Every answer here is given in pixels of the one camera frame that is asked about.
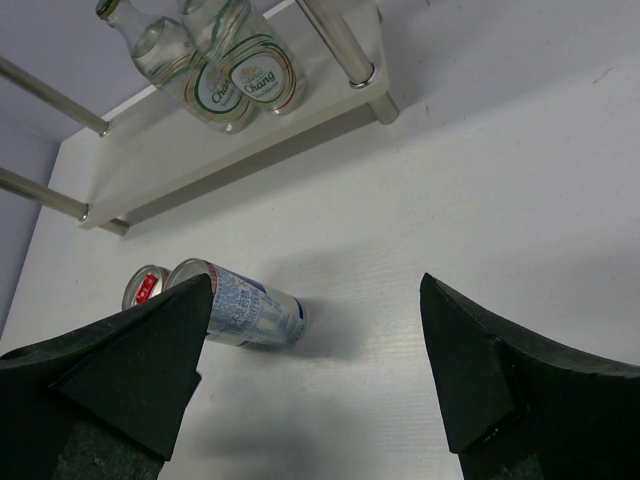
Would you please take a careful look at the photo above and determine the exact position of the clear Chang bottle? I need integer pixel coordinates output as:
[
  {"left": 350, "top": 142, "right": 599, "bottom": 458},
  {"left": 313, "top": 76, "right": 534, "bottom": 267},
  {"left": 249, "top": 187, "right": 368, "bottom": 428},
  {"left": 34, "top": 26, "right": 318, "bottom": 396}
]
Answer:
[
  {"left": 177, "top": 0, "right": 308, "bottom": 115},
  {"left": 96, "top": 0, "right": 257, "bottom": 135}
]

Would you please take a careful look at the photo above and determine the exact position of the silver can right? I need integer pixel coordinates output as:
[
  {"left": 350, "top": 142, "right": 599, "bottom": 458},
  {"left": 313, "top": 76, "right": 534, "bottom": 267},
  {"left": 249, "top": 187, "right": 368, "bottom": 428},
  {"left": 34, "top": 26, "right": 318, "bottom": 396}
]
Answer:
[{"left": 164, "top": 258, "right": 308, "bottom": 348}]

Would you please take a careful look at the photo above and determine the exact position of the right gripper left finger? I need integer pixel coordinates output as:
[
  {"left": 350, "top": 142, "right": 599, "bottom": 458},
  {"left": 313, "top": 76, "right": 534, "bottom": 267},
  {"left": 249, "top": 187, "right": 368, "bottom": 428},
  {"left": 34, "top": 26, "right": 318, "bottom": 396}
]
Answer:
[{"left": 1, "top": 275, "right": 213, "bottom": 479}]

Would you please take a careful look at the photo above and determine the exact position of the white two-tier shelf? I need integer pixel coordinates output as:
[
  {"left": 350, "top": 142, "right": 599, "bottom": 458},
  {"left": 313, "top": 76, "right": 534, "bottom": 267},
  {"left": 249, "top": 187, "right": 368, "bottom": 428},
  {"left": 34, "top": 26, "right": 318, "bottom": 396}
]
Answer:
[{"left": 1, "top": 1, "right": 399, "bottom": 236}]

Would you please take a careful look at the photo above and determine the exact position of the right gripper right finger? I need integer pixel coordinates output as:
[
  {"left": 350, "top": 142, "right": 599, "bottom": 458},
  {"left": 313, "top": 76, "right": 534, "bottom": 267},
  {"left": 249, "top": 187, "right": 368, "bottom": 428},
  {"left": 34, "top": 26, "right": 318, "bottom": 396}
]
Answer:
[{"left": 420, "top": 274, "right": 639, "bottom": 479}]

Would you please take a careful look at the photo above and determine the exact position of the blue silver can left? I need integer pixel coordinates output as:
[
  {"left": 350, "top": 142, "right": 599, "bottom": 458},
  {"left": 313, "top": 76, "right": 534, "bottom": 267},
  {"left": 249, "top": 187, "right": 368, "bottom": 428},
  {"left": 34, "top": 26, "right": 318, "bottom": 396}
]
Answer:
[{"left": 121, "top": 264, "right": 171, "bottom": 310}]

